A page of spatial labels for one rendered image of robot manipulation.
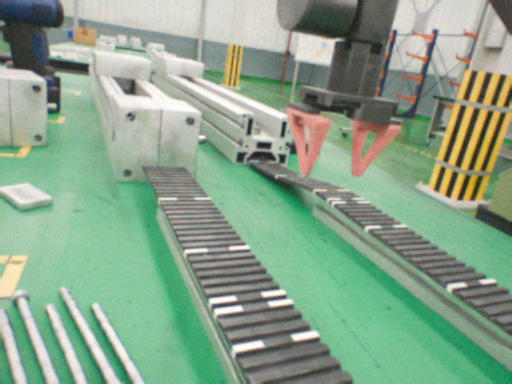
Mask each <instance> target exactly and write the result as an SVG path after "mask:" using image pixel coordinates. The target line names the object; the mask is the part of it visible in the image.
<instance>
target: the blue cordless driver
mask: <svg viewBox="0 0 512 384"><path fill-rule="evenodd" d="M64 15H65V14H64V7H63V4H62V2H60V0H0V21H1V22H4V24H5V25H1V31H2V34H3V38H4V42H9V50H10V55H11V59H12V63H13V68H14V70H24V71H30V72H32V73H35V74H36V75H38V76H39V77H41V78H43V79H45V80H46V104H56V111H47V113H58V112H60V111H61V90H60V89H57V88H56V87H54V86H53V85H54V81H53V79H52V78H49V77H47V76H46V75H47V72H46V63H48V59H47V55H46V50H45V41H44V37H43V33H40V32H38V28H37V27H45V28H56V29H58V28H60V26H62V24H63V22H64Z"/></svg>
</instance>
